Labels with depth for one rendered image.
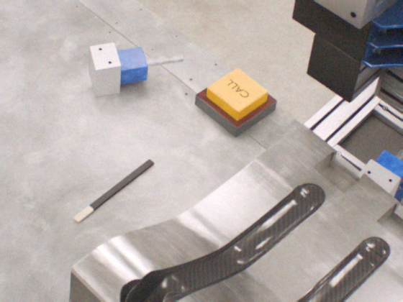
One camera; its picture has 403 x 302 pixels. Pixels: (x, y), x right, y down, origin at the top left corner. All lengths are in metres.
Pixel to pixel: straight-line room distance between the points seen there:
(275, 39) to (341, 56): 1.22
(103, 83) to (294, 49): 1.36
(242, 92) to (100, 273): 0.41
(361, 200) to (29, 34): 0.58
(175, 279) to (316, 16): 0.56
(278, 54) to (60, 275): 1.56
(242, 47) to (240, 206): 1.51
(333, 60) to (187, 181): 0.34
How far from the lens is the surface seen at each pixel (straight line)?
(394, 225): 1.13
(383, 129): 2.14
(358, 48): 1.37
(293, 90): 2.47
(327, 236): 1.06
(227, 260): 1.03
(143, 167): 1.20
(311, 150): 1.14
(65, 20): 1.41
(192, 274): 0.99
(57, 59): 1.35
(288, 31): 2.64
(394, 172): 1.21
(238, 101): 1.25
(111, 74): 1.26
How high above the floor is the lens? 1.73
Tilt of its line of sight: 49 degrees down
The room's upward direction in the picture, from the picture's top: 8 degrees clockwise
